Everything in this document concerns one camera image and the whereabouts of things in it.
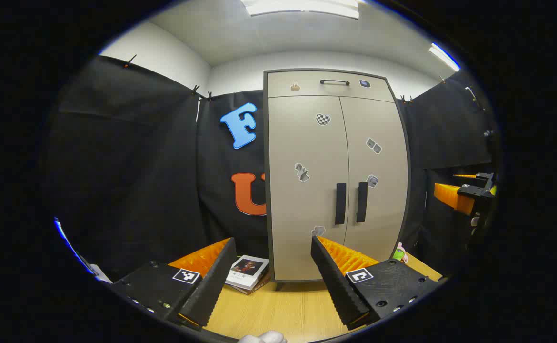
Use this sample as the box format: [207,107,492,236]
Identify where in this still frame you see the black door handle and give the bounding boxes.
[335,182,347,225]
[357,182,369,223]

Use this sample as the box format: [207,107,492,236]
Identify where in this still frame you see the grey cabinet door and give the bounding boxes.
[268,95,350,282]
[339,96,409,263]

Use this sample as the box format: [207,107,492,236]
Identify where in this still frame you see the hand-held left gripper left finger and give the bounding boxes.
[111,237,238,330]

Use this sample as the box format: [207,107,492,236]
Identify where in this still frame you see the green pink toy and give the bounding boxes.
[391,242,409,264]

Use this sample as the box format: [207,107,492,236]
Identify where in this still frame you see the large ceiling light panel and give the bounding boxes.
[240,0,360,20]

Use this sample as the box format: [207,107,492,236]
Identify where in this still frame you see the small ceiling light panel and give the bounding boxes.
[428,42,461,72]

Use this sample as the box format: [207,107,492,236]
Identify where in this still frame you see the blue lit screen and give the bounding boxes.
[54,217,94,276]

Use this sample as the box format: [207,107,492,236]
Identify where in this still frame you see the grey double-door shoe cabinet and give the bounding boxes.
[263,68,411,286]

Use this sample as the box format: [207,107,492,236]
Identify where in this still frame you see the black backdrop cloth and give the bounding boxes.
[45,55,500,282]

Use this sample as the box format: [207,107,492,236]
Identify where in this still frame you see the brown cover book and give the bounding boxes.
[233,272,272,296]

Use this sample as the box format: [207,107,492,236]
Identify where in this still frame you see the white cover book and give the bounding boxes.
[224,254,270,291]

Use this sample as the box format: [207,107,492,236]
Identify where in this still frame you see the grey cabinet drawer front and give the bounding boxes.
[267,71,396,103]

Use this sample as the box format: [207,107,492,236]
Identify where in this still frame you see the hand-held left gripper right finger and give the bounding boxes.
[310,235,446,330]

